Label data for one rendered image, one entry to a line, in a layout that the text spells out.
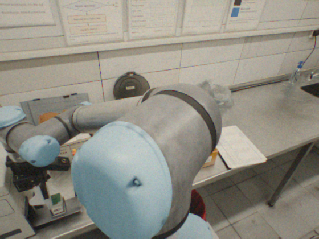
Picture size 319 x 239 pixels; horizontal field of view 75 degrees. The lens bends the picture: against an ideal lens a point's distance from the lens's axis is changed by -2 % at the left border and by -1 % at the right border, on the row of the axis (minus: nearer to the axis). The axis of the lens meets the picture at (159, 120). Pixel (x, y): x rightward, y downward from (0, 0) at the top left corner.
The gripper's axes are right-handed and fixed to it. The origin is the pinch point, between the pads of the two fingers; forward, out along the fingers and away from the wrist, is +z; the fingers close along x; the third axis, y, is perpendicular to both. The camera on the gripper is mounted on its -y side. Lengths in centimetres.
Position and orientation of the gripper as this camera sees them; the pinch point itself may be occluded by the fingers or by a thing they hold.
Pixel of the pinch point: (50, 192)
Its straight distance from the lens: 87.3
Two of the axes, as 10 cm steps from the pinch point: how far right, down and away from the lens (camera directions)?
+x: 4.2, 5.6, -7.1
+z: -0.5, 8.0, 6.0
